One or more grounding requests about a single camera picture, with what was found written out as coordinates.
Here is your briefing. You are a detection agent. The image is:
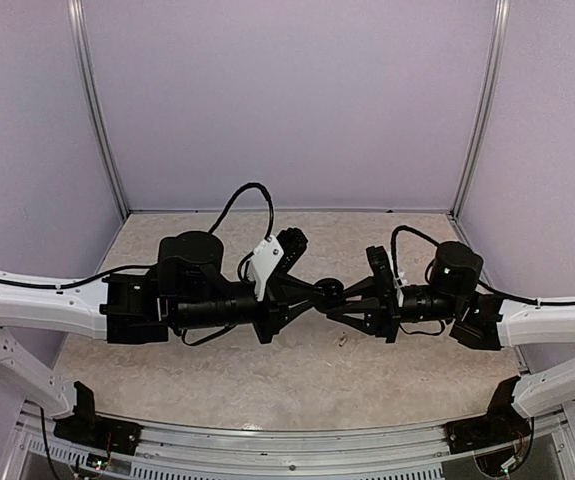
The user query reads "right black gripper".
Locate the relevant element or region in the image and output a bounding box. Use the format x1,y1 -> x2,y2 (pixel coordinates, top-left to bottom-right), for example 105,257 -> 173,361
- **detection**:
326,276 -> 463,345

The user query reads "black earbud charging case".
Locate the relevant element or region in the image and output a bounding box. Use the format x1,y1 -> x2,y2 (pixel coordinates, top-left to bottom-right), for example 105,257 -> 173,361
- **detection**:
315,278 -> 344,305

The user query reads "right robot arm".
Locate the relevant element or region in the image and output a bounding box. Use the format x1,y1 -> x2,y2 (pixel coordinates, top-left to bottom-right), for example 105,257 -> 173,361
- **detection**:
320,241 -> 575,444

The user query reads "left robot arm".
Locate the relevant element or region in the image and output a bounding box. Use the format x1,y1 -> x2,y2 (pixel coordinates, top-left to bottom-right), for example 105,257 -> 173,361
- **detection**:
0,229 -> 325,445

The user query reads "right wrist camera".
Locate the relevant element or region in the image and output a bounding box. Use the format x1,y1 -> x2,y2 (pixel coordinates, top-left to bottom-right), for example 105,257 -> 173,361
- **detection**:
366,246 -> 404,304

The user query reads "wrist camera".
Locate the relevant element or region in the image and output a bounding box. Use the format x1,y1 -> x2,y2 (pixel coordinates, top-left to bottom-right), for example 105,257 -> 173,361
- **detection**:
248,227 -> 308,301
366,246 -> 404,304

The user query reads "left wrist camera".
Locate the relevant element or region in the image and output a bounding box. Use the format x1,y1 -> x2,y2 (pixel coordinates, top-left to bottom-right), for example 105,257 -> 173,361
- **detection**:
248,227 -> 308,301

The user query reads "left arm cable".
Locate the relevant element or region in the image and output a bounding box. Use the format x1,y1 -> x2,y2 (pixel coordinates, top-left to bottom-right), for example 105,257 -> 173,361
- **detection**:
207,182 -> 276,241

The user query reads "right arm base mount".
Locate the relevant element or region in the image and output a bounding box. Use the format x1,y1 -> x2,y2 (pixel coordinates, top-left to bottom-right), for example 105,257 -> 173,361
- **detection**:
444,414 -> 532,454

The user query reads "front aluminium rail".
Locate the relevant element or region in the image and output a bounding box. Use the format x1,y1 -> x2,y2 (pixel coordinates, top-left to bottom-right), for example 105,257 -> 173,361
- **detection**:
14,394 -> 575,480

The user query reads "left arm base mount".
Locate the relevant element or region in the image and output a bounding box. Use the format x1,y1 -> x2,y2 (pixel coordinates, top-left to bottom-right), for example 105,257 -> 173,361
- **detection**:
54,416 -> 142,456

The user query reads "right aluminium frame post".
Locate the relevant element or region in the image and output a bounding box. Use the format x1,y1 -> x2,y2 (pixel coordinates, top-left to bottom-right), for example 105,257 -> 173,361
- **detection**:
450,0 -> 511,223

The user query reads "aluminium frame post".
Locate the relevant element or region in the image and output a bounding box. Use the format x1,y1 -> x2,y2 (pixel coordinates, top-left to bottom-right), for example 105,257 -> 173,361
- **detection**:
67,0 -> 131,222
450,0 -> 511,223

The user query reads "left aluminium frame post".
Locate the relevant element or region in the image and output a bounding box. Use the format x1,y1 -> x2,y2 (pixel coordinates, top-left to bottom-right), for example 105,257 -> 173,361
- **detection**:
67,0 -> 131,222

